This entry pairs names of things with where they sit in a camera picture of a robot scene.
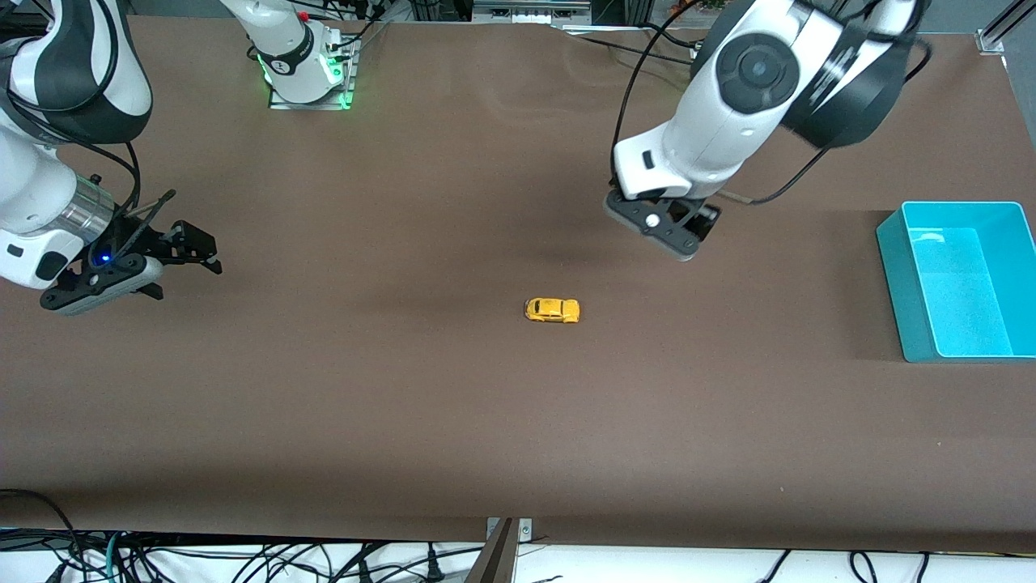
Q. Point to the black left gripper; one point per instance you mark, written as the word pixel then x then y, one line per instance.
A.
pixel 706 219

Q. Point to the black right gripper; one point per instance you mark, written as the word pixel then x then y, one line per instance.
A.
pixel 139 240

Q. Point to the yellow beetle toy car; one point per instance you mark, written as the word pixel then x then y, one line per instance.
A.
pixel 552 310

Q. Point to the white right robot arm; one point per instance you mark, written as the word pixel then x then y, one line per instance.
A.
pixel 32 178

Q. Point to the small orange object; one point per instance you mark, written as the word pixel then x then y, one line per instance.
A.
pixel 678 6

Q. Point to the brown table cover sheet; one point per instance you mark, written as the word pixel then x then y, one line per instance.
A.
pixel 518 405

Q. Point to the teal plastic bin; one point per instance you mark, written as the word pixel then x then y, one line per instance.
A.
pixel 963 291

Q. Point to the grey electronics box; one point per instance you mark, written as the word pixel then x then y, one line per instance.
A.
pixel 530 12

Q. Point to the dark grey stand pole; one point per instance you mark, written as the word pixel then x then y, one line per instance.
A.
pixel 498 563

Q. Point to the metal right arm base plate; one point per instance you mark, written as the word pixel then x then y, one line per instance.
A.
pixel 312 106

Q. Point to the silver aluminium frame profile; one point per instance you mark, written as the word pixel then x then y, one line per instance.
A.
pixel 999 28

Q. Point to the small metal bracket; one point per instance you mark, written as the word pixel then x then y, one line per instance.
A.
pixel 526 530

